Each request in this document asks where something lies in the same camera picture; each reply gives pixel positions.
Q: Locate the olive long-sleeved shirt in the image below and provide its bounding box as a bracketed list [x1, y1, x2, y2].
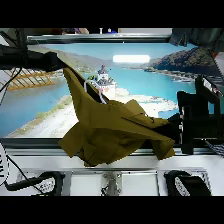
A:
[58, 66, 178, 168]

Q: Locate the white clothes hanger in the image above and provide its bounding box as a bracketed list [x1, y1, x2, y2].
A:
[82, 78, 108, 105]

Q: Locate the yellow wooden rack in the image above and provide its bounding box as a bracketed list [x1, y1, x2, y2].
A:
[5, 67, 57, 92]

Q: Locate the checked garment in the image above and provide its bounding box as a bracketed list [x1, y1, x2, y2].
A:
[204, 139, 224, 158]

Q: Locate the dark grey garment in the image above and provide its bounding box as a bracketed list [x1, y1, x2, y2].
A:
[168, 27, 224, 54]

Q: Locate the silver frame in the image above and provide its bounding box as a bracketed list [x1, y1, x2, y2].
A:
[0, 33, 224, 197]

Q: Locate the black cable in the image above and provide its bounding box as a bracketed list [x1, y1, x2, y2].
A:
[5, 154, 46, 196]

